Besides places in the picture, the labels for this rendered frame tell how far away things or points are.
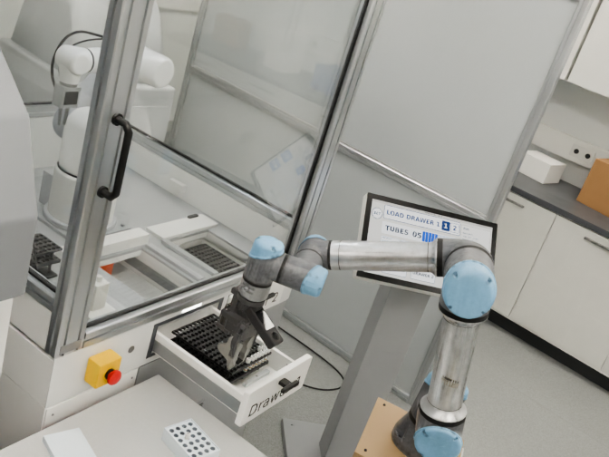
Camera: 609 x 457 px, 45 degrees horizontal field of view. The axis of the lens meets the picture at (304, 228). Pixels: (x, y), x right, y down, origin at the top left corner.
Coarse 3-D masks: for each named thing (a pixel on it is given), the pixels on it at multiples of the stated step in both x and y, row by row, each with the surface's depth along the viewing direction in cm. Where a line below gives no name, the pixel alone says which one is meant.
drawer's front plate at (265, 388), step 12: (300, 360) 200; (276, 372) 192; (288, 372) 194; (300, 372) 202; (264, 384) 185; (276, 384) 192; (300, 384) 206; (252, 396) 182; (264, 396) 188; (240, 408) 183; (252, 408) 186; (264, 408) 192; (240, 420) 184
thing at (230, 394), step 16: (176, 320) 206; (192, 320) 213; (160, 336) 197; (160, 352) 198; (176, 352) 195; (272, 352) 208; (176, 368) 196; (192, 368) 192; (208, 368) 190; (272, 368) 209; (208, 384) 190; (224, 384) 187; (240, 384) 198; (224, 400) 188; (240, 400) 185
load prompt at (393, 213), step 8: (384, 208) 260; (392, 208) 261; (400, 208) 262; (384, 216) 259; (392, 216) 260; (400, 216) 261; (408, 216) 262; (416, 216) 263; (424, 216) 264; (432, 216) 264; (416, 224) 262; (424, 224) 263; (432, 224) 264; (440, 224) 265; (448, 224) 265; (456, 224) 266; (448, 232) 265; (456, 232) 265
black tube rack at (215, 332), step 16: (208, 320) 210; (176, 336) 203; (192, 336) 200; (208, 336) 202; (224, 336) 205; (192, 352) 199; (208, 352) 201; (256, 352) 203; (224, 368) 191; (256, 368) 201
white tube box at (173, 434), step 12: (192, 420) 185; (168, 432) 179; (180, 432) 180; (192, 432) 181; (168, 444) 179; (180, 444) 176; (192, 444) 179; (204, 444) 179; (180, 456) 176; (192, 456) 175; (204, 456) 175; (216, 456) 178
